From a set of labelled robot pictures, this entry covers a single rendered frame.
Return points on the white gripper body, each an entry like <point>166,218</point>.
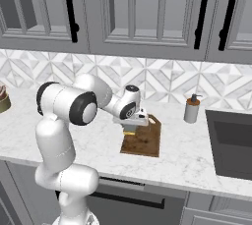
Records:
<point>131,121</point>

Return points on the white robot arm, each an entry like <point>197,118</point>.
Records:
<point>55,143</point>

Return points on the yellow sponge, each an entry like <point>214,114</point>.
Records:
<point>129,133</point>

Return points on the brown wooden cutting board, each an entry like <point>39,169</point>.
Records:
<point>146,142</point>

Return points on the grey soap dispenser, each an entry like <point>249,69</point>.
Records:
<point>191,111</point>

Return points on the grey dishwasher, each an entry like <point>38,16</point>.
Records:
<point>138,209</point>

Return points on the dark grey sink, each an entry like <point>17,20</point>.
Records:
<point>233,143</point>

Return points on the wide grey cupboard door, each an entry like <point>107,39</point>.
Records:
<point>147,9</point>

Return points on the grey base cupboard door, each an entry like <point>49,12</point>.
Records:
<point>23,196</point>
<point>216,214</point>

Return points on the olive bowl with food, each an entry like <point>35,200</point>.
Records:
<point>4,101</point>

